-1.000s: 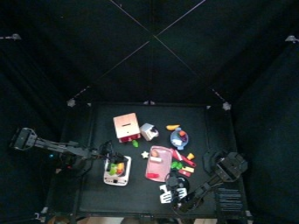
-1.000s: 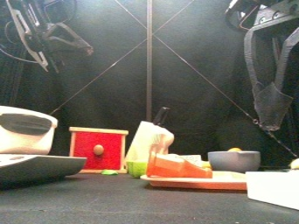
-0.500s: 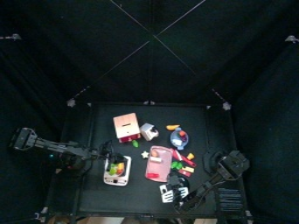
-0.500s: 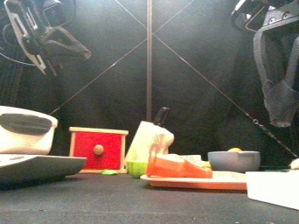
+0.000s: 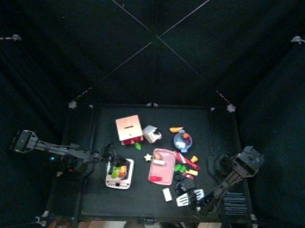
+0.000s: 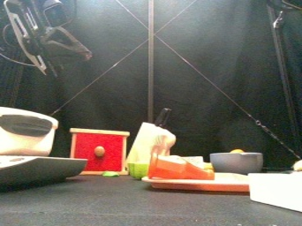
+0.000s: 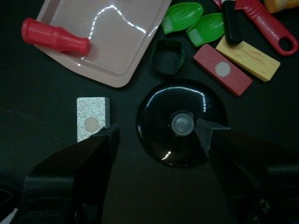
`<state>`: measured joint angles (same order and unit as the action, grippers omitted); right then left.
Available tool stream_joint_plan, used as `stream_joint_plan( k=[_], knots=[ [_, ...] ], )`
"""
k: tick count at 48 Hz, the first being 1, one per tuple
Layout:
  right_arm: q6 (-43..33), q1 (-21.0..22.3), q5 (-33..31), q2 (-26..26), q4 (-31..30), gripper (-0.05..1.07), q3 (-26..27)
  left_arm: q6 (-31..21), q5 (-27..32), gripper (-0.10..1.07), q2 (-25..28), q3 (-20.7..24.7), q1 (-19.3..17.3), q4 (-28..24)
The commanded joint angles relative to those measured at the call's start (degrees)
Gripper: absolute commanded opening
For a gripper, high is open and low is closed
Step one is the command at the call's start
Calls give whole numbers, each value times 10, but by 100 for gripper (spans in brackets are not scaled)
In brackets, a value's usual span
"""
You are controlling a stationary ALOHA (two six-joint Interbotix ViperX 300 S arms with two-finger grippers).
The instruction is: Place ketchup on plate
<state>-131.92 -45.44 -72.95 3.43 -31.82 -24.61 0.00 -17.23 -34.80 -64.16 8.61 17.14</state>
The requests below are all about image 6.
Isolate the small green toy piece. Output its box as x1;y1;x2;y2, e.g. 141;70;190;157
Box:
101;170;120;178

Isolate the thin diagonal brace wire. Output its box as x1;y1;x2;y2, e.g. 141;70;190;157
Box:
114;0;259;124
49;0;197;117

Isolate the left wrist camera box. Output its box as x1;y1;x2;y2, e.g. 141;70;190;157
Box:
39;0;76;28

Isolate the white printed carton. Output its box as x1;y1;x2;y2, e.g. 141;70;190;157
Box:
180;154;205;170

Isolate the pale yellow round toy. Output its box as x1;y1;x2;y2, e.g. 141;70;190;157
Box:
291;159;302;172

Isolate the black knife handle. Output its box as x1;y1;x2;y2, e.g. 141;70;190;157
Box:
153;107;173;128

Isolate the green small cup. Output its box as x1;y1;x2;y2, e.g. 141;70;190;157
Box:
125;162;150;181

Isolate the slanted black frame pole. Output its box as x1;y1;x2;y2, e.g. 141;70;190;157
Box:
267;4;302;154

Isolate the silver pole clamp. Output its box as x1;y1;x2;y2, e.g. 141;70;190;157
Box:
272;11;285;30

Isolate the left arm cable loop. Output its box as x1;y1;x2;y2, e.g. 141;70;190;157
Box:
0;24;37;67

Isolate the grey bowl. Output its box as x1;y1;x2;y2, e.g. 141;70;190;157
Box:
208;151;264;176

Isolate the red wooden box with knob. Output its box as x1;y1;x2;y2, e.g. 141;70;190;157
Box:
68;127;130;177

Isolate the grey flat appliance base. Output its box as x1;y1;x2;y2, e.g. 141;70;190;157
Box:
0;154;88;190

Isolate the white rectangular block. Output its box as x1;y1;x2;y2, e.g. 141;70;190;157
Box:
247;171;302;214

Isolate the vertical metal frame pole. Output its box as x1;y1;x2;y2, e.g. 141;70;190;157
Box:
145;0;156;124

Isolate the metal wire turnbuckle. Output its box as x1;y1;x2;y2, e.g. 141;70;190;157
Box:
253;118;302;161

